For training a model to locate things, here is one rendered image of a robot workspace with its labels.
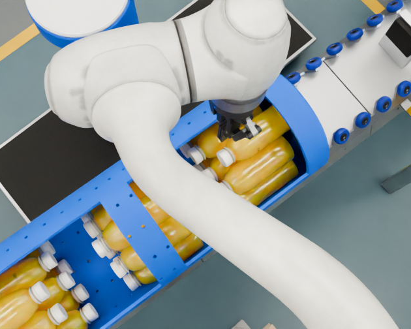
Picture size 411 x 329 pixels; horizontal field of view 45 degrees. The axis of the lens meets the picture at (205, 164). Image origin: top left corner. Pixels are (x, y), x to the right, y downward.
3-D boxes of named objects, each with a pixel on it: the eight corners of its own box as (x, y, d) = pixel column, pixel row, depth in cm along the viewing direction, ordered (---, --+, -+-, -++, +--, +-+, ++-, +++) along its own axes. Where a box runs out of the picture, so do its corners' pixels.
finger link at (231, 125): (244, 96, 79) (250, 103, 79) (239, 121, 90) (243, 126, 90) (224, 109, 79) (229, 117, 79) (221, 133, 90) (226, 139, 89)
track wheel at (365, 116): (370, 110, 131) (365, 107, 133) (357, 120, 130) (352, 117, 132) (373, 123, 134) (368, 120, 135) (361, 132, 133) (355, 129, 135)
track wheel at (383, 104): (392, 94, 132) (386, 91, 134) (379, 104, 132) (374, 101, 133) (394, 107, 135) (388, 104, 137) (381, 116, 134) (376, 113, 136)
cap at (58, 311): (50, 305, 107) (57, 299, 107) (61, 318, 108) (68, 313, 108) (49, 312, 103) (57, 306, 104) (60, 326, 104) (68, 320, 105)
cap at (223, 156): (224, 155, 113) (217, 159, 113) (221, 145, 110) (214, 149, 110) (234, 166, 111) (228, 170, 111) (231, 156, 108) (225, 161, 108)
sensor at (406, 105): (417, 111, 141) (425, 104, 136) (410, 117, 140) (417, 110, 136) (399, 91, 142) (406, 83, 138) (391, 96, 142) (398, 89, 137)
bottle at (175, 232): (176, 202, 109) (108, 251, 106) (194, 226, 107) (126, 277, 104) (179, 209, 116) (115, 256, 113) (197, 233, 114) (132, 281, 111)
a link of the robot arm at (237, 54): (266, 27, 70) (173, 46, 69) (287, -46, 55) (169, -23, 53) (288, 98, 67) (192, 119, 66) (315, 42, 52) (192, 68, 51)
